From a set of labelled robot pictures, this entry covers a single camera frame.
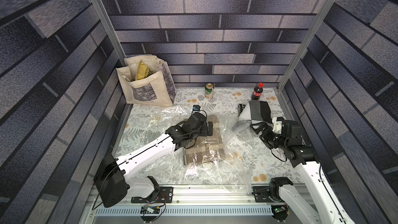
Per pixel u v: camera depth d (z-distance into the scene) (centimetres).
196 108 69
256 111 97
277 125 68
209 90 107
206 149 83
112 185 39
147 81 89
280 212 71
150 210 71
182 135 54
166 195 74
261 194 73
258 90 105
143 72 98
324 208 42
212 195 74
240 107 103
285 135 59
